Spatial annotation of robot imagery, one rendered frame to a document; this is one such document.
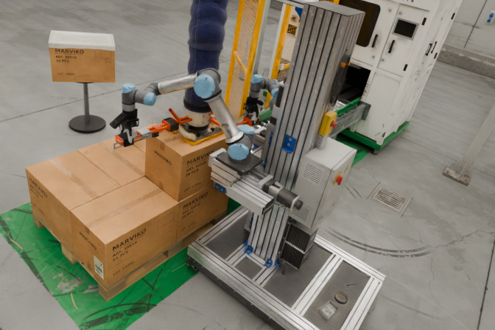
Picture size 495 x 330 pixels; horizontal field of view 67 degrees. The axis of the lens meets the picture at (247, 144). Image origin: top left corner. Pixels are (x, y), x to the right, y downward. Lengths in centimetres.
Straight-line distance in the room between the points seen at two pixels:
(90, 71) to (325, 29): 280
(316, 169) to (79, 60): 279
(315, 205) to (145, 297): 136
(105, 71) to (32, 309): 236
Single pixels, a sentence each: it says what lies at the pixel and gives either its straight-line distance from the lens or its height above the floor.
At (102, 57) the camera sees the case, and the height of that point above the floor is 90.
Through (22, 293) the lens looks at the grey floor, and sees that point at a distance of 307.
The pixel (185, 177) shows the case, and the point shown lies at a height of 74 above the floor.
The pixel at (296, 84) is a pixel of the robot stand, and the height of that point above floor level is 160.
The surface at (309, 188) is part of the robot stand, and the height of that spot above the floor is 104.
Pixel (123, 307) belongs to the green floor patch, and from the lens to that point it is 288.
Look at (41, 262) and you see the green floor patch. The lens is 321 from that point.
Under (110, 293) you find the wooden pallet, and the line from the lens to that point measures 287.
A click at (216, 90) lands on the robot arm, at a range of 205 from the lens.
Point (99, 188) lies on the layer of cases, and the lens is 290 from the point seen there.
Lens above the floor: 236
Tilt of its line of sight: 31 degrees down
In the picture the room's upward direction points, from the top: 11 degrees clockwise
